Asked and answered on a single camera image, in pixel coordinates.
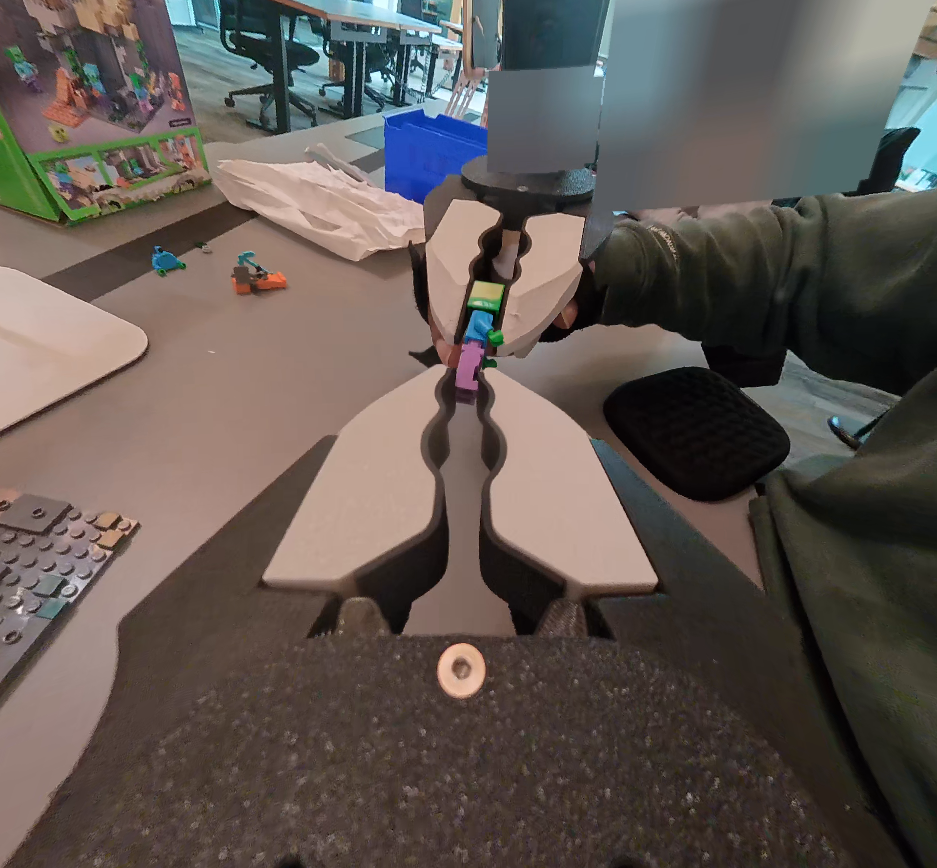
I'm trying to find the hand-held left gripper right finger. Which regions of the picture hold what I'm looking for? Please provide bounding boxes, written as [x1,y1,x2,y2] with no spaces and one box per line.
[477,368,660,629]

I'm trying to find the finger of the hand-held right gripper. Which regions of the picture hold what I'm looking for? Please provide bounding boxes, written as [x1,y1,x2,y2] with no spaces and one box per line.
[425,198,506,345]
[504,211,587,362]

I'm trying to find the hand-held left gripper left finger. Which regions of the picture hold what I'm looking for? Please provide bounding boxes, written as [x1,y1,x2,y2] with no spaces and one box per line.
[262,364,449,629]

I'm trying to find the small purple brick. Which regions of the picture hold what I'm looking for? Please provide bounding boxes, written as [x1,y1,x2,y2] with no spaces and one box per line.
[454,341,489,405]

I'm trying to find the person's right forearm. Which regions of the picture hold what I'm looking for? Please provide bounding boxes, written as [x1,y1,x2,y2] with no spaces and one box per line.
[594,191,937,395]

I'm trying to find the grey desk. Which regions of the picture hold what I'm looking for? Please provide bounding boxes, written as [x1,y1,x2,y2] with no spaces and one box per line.
[0,100,770,840]

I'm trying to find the wood-edged background desk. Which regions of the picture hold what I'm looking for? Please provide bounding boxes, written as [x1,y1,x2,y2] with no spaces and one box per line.
[208,0,442,134]

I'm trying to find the person's right hand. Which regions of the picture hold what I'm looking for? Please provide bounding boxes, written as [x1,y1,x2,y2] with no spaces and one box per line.
[433,301,583,370]

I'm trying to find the blue plastic bin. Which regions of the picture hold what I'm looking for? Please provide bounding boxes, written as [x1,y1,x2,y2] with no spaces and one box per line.
[384,109,490,205]

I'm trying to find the black chair armrest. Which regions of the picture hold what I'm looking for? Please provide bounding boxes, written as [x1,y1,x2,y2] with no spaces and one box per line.
[604,366,792,503]

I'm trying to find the white paper bag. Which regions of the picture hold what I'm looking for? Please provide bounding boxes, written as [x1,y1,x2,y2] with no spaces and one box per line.
[212,143,427,262]

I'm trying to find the small orange brick figure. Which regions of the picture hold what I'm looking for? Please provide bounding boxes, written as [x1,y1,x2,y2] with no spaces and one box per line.
[232,251,288,297]

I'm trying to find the grey brick building model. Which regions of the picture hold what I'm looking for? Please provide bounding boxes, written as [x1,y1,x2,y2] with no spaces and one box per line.
[0,491,141,701]

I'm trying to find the black office chair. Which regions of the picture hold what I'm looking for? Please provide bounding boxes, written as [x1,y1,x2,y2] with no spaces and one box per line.
[204,0,322,130]

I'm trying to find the green toy box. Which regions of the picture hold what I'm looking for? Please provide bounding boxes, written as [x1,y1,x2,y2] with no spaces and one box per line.
[0,0,214,225]

